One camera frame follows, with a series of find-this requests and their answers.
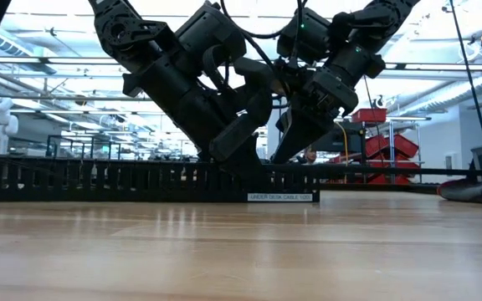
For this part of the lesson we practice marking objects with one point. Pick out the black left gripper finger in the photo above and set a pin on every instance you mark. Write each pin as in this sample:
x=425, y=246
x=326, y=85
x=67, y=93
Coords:
x=237, y=138
x=251, y=167

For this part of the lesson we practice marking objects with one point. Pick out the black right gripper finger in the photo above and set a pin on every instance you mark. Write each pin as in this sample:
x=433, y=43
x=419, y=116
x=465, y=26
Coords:
x=283, y=121
x=304, y=134

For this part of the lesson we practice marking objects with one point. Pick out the black duct cover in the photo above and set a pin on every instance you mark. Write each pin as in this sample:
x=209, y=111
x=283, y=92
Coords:
x=391, y=170

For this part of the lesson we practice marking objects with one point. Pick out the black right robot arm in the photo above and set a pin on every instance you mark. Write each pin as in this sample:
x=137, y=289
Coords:
x=375, y=16

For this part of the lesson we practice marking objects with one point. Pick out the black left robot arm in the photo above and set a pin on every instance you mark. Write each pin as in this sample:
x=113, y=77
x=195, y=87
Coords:
x=119, y=29

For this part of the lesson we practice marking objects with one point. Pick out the black monitor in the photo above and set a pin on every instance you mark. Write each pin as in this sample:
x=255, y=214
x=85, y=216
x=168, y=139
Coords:
x=345, y=140

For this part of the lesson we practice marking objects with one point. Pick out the metal rack with red bins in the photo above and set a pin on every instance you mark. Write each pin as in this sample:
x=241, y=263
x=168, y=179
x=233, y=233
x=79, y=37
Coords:
x=391, y=144

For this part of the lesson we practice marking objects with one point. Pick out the black grey work glove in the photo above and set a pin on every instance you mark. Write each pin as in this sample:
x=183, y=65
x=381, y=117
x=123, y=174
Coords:
x=475, y=192

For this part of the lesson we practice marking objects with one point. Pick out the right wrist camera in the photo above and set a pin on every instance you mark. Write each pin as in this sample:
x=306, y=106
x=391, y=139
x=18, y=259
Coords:
x=291, y=79

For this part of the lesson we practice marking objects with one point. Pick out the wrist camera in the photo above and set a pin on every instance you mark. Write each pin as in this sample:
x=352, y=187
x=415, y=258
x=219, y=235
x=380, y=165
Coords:
x=253, y=79
x=291, y=79

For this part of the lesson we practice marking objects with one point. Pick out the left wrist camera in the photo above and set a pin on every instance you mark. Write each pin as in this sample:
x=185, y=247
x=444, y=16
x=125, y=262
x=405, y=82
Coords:
x=253, y=79

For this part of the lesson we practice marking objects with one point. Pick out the black aluminium table frame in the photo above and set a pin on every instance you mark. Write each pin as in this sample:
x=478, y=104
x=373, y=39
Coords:
x=370, y=187

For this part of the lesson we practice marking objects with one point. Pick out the black frame enclosure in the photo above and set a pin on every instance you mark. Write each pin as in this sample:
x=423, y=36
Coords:
x=48, y=146

